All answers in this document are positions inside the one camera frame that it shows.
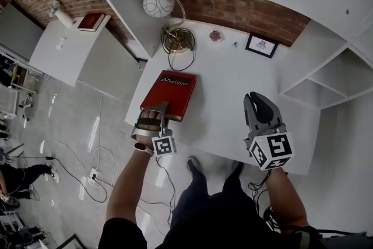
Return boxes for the red book with black label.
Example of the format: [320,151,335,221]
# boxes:
[139,69,198,123]

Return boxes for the plain red book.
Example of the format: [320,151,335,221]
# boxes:
[76,12,112,33]

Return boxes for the smartwatch with white band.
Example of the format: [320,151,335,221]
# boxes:
[133,141,154,157]

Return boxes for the white power strip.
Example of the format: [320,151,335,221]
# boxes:
[88,167,102,185]

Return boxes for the person's left forearm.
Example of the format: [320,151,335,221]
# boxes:
[105,142,154,226]

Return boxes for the person's dark trousers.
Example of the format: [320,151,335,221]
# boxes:
[167,164,292,249]

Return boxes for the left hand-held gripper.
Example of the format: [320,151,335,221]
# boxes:
[131,101,177,158]

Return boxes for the black strap device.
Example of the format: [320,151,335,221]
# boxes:
[287,226,373,249]

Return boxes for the pink ornament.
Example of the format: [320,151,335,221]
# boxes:
[209,30,224,43]

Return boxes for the black picture frame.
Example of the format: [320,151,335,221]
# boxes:
[245,31,279,59]

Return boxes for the black floor cable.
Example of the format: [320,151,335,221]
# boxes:
[5,154,109,204]

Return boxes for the person's left hand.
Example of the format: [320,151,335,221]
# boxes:
[140,112,161,126]

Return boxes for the gold lamp with globe shade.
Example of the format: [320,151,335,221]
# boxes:
[141,0,196,54]

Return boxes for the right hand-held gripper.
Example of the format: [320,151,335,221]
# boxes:
[243,92,295,171]

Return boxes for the person's black shirt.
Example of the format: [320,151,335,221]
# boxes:
[97,216,181,249]

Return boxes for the white shelf unit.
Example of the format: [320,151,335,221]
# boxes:
[100,0,373,176]

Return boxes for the person's right forearm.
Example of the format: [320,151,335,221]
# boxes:
[265,167,310,229]

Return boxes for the person's right dark shoe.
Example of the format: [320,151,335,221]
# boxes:
[231,160,245,177]

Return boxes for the white vase with flowers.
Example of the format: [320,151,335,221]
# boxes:
[48,0,74,29]

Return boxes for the black lamp cable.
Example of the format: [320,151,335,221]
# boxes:
[167,34,197,72]

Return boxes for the white low cabinet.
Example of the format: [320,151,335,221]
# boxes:
[29,17,141,92]

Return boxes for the white chair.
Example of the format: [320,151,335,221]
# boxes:
[0,83,20,121]

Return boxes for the black gripper cable bundle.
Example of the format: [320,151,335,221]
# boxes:
[247,169,290,232]

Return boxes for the grey cabinet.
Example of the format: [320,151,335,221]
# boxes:
[0,2,45,62]

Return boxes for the thin dark gripper cable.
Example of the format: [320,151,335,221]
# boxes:
[155,156,178,228]

